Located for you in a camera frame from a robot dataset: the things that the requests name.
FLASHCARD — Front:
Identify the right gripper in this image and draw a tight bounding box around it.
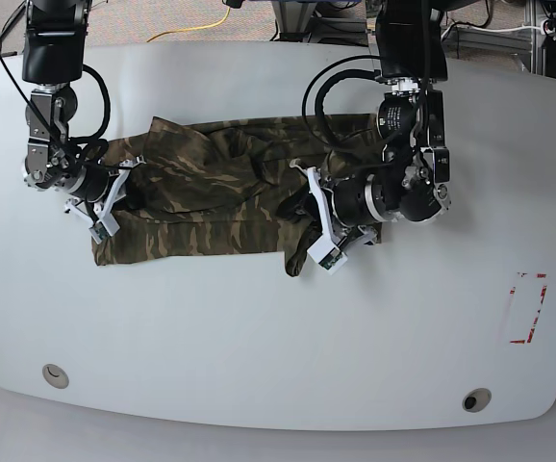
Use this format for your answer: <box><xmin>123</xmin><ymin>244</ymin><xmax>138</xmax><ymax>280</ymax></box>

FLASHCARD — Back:
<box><xmin>63</xmin><ymin>156</ymin><xmax>145</xmax><ymax>231</ymax></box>

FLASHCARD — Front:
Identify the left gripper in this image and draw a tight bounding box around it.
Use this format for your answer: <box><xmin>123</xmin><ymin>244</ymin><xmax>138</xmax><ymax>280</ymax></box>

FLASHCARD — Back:
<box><xmin>277</xmin><ymin>161</ymin><xmax>379</xmax><ymax>257</ymax></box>

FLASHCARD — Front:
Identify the camouflage t-shirt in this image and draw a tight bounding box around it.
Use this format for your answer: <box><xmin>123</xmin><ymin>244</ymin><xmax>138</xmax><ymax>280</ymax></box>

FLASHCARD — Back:
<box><xmin>88</xmin><ymin>113</ymin><xmax>385</xmax><ymax>278</ymax></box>

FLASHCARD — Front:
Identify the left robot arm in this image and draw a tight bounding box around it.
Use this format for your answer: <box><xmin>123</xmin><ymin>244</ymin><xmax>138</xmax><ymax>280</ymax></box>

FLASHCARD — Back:
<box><xmin>284</xmin><ymin>1</ymin><xmax>450</xmax><ymax>273</ymax></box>

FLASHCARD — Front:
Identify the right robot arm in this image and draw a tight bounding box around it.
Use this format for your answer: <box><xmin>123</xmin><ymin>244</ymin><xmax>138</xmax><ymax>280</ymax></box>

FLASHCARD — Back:
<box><xmin>22</xmin><ymin>1</ymin><xmax>144</xmax><ymax>244</ymax></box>

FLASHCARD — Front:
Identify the left table grommet hole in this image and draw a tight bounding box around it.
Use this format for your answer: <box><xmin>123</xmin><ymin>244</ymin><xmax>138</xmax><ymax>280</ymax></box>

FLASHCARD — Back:
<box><xmin>42</xmin><ymin>364</ymin><xmax>69</xmax><ymax>390</ymax></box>

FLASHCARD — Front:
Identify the table grommet hole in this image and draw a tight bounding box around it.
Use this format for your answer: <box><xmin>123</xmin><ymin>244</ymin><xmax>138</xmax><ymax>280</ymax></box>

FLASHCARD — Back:
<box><xmin>462</xmin><ymin>388</ymin><xmax>492</xmax><ymax>413</ymax></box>
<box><xmin>42</xmin><ymin>364</ymin><xmax>69</xmax><ymax>390</ymax></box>

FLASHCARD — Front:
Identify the red tape rectangle marking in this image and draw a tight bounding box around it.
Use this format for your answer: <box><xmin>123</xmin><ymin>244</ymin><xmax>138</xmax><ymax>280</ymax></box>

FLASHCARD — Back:
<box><xmin>501</xmin><ymin>272</ymin><xmax>549</xmax><ymax>345</ymax></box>

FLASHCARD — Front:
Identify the right table grommet hole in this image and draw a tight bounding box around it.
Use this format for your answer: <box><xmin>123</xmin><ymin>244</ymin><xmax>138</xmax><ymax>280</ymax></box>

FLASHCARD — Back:
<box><xmin>462</xmin><ymin>388</ymin><xmax>492</xmax><ymax>413</ymax></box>

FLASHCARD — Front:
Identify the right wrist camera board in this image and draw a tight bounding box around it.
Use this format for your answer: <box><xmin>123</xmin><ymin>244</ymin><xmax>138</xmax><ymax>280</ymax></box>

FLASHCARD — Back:
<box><xmin>89</xmin><ymin>221</ymin><xmax>120</xmax><ymax>244</ymax></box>

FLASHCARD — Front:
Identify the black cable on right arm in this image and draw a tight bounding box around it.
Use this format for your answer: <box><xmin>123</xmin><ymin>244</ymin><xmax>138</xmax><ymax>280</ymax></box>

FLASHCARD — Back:
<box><xmin>70</xmin><ymin>64</ymin><xmax>114</xmax><ymax>150</ymax></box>

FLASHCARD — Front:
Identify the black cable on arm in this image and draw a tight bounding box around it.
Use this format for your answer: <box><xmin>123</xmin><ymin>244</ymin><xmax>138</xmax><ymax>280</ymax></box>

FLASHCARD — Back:
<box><xmin>70</xmin><ymin>64</ymin><xmax>114</xmax><ymax>150</ymax></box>
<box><xmin>301</xmin><ymin>55</ymin><xmax>390</xmax><ymax>160</ymax></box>

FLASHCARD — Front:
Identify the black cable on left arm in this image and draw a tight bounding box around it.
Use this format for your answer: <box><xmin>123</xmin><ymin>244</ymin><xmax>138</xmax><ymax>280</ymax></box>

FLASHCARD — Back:
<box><xmin>301</xmin><ymin>55</ymin><xmax>390</xmax><ymax>160</ymax></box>

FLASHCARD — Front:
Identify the aluminium frame stand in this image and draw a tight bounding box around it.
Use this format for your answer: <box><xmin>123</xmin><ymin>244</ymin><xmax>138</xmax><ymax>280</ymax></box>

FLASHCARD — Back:
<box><xmin>271</xmin><ymin>1</ymin><xmax>547</xmax><ymax>75</ymax></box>

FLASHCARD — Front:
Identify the yellow cable on floor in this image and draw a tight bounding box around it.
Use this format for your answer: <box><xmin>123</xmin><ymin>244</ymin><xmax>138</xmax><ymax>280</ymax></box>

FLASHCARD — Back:
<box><xmin>145</xmin><ymin>7</ymin><xmax>234</xmax><ymax>43</ymax></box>

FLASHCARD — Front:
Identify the white cable on floor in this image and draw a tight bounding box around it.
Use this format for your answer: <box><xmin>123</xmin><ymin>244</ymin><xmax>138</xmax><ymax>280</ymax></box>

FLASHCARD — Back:
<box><xmin>441</xmin><ymin>20</ymin><xmax>543</xmax><ymax>42</ymax></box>

